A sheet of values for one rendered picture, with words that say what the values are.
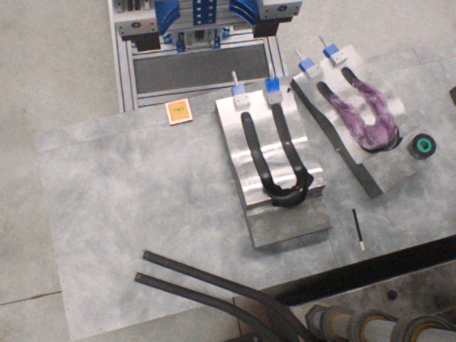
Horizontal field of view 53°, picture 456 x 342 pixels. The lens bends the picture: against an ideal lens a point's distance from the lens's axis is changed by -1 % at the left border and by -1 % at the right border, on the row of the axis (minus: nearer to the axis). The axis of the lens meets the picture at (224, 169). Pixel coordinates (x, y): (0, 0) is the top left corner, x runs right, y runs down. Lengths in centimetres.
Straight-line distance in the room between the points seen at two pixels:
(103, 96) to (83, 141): 96
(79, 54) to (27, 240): 103
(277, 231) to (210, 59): 117
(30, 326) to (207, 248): 119
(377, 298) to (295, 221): 38
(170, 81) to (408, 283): 142
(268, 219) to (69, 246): 65
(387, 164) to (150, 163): 78
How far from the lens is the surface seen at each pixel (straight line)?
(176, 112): 161
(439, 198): 176
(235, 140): 152
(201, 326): 233
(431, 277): 172
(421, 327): 86
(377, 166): 157
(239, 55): 242
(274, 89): 155
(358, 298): 163
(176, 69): 238
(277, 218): 150
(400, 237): 167
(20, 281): 249
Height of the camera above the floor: 233
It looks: 75 degrees down
